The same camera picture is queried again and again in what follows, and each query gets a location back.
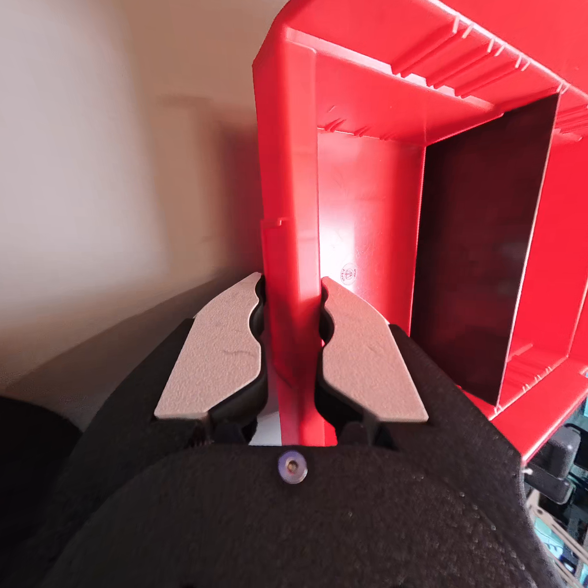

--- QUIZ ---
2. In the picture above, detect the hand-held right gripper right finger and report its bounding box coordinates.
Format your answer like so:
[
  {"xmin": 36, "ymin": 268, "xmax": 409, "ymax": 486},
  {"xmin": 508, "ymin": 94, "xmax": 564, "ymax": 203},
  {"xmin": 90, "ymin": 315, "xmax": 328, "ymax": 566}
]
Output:
[{"xmin": 316, "ymin": 276, "xmax": 430, "ymax": 443}]

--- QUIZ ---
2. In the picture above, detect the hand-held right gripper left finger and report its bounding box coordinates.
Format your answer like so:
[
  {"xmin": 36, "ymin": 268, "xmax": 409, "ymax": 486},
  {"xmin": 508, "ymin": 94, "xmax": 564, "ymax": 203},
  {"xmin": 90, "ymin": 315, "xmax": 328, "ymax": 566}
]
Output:
[{"xmin": 154, "ymin": 272, "xmax": 269, "ymax": 435}]

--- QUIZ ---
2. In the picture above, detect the red plastic bin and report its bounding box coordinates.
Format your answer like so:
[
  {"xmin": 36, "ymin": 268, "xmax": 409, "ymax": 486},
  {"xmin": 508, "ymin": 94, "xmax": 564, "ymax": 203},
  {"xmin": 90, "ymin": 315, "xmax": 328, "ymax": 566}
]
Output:
[{"xmin": 252, "ymin": 0, "xmax": 588, "ymax": 465}]

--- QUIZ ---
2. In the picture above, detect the black bin divider plate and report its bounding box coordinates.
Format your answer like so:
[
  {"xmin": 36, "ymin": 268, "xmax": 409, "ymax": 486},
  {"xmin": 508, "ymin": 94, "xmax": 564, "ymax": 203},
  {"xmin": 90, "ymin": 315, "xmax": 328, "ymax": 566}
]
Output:
[{"xmin": 410, "ymin": 94, "xmax": 560, "ymax": 407}]

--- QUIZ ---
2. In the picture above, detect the black office chair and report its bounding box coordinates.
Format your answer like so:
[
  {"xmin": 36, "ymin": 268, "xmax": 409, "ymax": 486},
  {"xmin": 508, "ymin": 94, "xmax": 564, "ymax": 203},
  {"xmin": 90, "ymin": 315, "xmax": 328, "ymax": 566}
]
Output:
[{"xmin": 524, "ymin": 425, "xmax": 588, "ymax": 506}]

